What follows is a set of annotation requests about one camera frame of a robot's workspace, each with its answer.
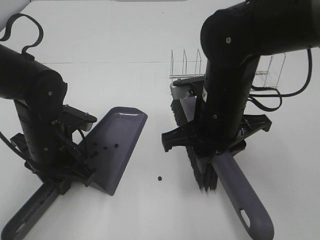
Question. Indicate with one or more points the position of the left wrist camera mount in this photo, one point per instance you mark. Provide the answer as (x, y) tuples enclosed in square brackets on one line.
[(75, 119)]

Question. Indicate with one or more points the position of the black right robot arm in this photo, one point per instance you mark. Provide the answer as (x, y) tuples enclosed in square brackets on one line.
[(233, 40)]

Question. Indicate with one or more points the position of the purple plastic dustpan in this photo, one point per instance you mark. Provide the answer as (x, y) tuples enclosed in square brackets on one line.
[(122, 125)]

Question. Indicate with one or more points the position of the metal wire rack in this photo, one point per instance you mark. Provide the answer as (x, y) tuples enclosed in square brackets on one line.
[(268, 73)]

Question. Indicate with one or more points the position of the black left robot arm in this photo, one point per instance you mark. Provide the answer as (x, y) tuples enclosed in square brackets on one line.
[(47, 124)]

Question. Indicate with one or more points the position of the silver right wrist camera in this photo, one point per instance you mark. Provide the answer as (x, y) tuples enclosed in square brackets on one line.
[(185, 87)]

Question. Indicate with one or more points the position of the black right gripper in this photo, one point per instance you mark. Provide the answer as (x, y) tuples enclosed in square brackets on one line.
[(189, 134)]

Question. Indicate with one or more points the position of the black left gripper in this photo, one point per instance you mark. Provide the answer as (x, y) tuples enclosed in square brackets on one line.
[(64, 170)]

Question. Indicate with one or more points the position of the pile of coffee beans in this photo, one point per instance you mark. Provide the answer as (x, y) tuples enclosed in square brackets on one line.
[(103, 150)]

